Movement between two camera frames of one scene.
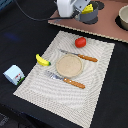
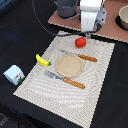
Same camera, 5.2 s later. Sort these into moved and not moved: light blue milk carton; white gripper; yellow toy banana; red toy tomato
Moved: white gripper
Not moved: yellow toy banana; red toy tomato; light blue milk carton
